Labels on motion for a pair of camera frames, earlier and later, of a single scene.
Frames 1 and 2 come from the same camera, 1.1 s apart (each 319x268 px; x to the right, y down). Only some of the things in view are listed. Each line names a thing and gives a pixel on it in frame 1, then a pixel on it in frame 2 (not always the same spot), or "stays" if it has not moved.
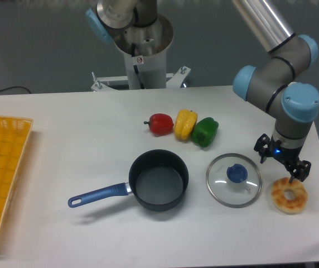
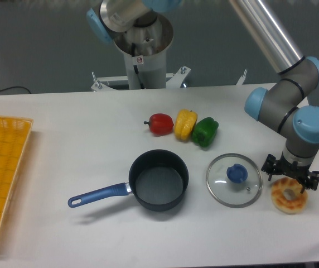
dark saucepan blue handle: [158, 180] stays
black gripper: [300, 169] → [308, 180]
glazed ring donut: [284, 205] stays
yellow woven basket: [3, 142] stays
